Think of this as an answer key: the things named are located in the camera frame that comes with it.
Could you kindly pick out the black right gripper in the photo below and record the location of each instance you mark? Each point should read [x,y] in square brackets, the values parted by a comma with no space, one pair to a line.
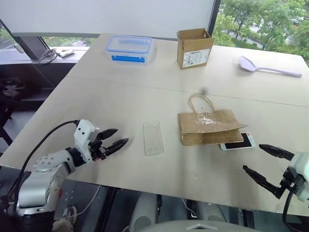
[288,181]

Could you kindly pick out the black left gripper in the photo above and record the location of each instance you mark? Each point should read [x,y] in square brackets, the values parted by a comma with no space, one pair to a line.
[97,149]

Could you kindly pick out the white smartphone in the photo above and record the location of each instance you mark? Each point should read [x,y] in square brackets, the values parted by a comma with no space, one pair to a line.
[239,145]

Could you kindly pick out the clear phone case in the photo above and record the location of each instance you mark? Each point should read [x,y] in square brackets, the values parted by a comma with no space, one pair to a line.
[153,139]

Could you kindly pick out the brown paper bag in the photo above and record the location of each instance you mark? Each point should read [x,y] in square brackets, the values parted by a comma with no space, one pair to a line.
[207,125]

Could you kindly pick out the black table leg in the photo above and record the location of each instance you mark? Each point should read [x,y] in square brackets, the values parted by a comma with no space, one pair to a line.
[109,207]

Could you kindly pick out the grey rounded robot leg shape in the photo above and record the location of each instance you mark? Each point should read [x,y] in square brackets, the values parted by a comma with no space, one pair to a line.
[143,212]
[210,211]

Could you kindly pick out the grey rounded robot torso shape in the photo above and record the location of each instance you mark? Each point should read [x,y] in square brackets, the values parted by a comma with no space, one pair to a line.
[200,227]

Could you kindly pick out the clear container with blue lid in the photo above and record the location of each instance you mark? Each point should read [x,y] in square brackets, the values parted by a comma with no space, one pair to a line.
[129,48]

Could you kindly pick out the lilac plastic rice spoon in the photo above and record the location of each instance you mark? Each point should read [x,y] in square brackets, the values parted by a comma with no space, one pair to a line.
[248,64]

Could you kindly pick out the black chair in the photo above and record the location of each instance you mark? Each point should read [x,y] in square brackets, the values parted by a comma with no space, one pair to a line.
[9,101]

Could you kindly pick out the open cardboard box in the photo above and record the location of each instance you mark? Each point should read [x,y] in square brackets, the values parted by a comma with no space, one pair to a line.
[195,56]

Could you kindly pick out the white roller blind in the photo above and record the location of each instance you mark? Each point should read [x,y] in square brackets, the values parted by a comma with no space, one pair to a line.
[108,14]

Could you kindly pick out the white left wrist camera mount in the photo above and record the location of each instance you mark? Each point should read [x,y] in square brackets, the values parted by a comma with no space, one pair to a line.
[83,135]

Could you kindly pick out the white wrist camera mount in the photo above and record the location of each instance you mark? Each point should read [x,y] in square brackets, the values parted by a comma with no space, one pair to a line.
[300,169]
[83,135]

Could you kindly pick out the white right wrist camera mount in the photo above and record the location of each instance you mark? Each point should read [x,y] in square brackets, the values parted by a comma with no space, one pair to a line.
[300,169]

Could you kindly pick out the dark window frame post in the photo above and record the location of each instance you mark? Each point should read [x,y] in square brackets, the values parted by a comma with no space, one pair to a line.
[214,17]

